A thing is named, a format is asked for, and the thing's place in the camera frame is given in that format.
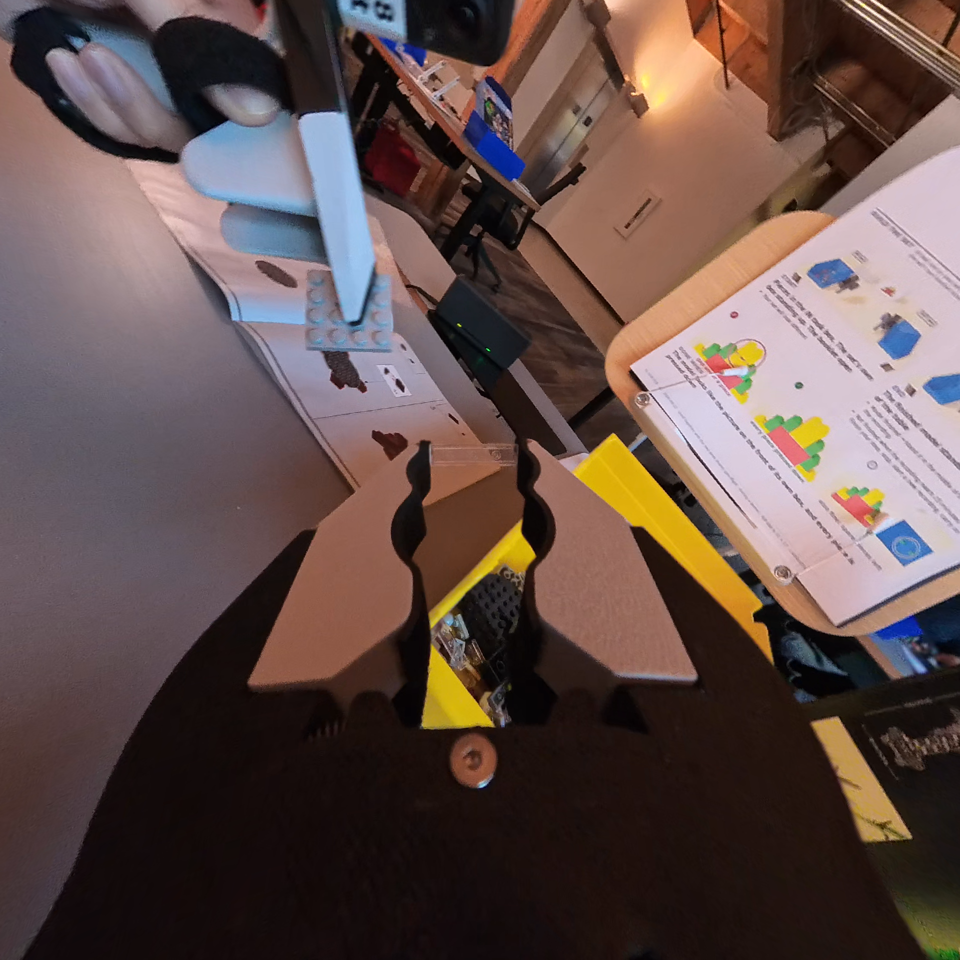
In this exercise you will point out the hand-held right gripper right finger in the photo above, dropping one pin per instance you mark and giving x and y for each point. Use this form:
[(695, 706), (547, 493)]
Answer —
[(609, 600)]

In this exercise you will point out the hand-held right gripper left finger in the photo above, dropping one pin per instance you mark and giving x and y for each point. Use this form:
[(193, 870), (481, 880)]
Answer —
[(339, 600)]

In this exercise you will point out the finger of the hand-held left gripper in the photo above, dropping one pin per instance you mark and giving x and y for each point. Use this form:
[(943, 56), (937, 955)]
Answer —
[(342, 212)]

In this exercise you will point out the yellow plastic parts bin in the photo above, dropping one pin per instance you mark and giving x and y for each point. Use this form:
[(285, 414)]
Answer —
[(653, 509)]

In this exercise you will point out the pile of toy bricks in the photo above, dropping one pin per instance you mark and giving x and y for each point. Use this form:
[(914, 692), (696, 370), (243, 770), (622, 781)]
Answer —
[(466, 644)]

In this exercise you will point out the long clear toy brick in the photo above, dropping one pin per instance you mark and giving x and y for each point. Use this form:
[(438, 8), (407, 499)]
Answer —
[(474, 454)]

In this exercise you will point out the grey desk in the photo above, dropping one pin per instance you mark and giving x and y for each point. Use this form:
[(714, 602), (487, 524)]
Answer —
[(112, 449)]

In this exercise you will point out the person's left hand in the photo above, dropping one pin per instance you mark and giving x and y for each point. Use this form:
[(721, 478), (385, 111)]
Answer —
[(112, 96)]

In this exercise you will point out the red storage box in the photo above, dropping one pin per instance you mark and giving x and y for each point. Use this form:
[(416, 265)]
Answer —
[(390, 161)]

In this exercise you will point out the long wooden table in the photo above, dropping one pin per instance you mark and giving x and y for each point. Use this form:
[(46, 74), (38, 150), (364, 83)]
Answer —
[(459, 143)]

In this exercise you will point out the large blue storage bin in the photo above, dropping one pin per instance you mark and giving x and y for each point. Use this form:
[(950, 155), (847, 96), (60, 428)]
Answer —
[(492, 146)]

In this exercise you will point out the black office chair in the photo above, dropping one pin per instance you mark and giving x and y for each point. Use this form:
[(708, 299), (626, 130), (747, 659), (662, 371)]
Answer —
[(509, 214)]

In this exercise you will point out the black electronic box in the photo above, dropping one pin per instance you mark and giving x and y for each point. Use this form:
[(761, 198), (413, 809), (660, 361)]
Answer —
[(481, 322)]

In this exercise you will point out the instruction booklet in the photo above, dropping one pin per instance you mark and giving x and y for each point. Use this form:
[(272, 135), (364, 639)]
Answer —
[(339, 405)]

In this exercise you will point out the printed instruction sheet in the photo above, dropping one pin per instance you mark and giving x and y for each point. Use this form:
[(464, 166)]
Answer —
[(827, 449)]

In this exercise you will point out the black toy set box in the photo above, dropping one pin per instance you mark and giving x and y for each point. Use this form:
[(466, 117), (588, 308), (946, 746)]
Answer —
[(922, 788)]

